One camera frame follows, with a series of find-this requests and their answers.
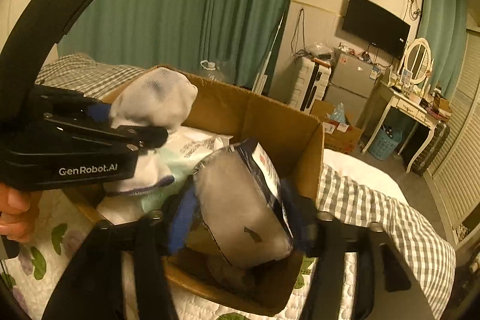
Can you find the cardboard box on floor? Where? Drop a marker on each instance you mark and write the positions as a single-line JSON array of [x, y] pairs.
[[340, 137]]

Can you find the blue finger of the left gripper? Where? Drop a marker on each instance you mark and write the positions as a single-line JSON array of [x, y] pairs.
[[93, 110]]

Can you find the oval vanity mirror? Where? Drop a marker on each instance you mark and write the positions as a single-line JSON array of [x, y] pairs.
[[417, 61]]

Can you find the mint green tissue pack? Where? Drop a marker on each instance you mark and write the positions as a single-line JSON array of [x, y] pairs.
[[184, 149]]

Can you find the small teal curtain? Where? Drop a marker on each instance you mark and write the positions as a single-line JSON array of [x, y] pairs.
[[443, 25]]

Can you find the white suitcase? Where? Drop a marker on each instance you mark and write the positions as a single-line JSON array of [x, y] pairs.
[[312, 79]]

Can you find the black wall television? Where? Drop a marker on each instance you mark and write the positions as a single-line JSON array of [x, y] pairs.
[[377, 26]]

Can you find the white louvered wardrobe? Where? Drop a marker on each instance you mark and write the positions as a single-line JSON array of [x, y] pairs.
[[453, 176]]

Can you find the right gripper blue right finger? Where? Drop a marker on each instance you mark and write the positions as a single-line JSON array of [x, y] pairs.
[[385, 287]]

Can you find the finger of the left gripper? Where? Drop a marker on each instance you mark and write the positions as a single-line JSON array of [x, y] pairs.
[[138, 138]]

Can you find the white sock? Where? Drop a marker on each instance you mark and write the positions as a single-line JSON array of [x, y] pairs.
[[159, 98]]

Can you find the dark checked suitcase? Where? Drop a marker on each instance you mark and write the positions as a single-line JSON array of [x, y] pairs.
[[424, 160]]

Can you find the clear water jug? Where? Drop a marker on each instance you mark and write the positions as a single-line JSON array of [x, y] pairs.
[[209, 70]]

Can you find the grey checked bed sheet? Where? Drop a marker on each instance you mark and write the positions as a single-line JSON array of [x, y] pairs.
[[353, 191]]

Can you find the large green curtain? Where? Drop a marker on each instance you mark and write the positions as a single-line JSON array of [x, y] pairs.
[[180, 1]]

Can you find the open cardboard box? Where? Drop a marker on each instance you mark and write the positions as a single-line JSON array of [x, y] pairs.
[[294, 143]]

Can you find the person's left hand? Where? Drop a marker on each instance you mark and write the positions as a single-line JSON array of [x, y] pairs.
[[19, 211]]

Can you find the silver mini fridge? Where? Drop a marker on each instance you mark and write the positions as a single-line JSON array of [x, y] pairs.
[[351, 83]]

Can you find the blue laundry basket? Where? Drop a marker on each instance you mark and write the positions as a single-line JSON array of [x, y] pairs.
[[385, 142]]

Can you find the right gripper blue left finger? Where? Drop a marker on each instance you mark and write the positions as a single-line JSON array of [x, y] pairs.
[[91, 286]]

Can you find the white dressing table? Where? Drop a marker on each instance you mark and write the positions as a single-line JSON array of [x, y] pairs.
[[389, 99]]

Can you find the dark cotton pad pack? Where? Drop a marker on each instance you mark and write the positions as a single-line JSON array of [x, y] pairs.
[[241, 213]]

